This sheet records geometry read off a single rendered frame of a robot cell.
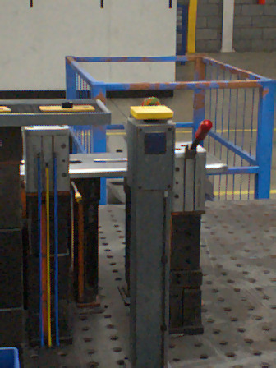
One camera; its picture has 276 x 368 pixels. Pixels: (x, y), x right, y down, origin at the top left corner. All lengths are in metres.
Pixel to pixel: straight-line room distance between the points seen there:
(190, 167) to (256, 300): 0.40
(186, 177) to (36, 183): 0.27
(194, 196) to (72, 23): 7.99
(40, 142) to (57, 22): 8.01
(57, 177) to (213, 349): 0.43
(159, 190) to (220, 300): 0.51
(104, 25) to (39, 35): 0.75
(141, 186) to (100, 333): 0.39
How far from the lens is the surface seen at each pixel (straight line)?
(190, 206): 1.49
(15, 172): 1.26
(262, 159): 3.57
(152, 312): 1.37
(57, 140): 1.41
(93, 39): 9.46
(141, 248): 1.32
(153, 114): 1.27
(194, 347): 1.53
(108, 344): 1.53
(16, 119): 1.21
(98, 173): 1.56
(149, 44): 9.57
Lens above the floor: 1.36
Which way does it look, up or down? 14 degrees down
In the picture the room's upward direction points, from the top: 1 degrees clockwise
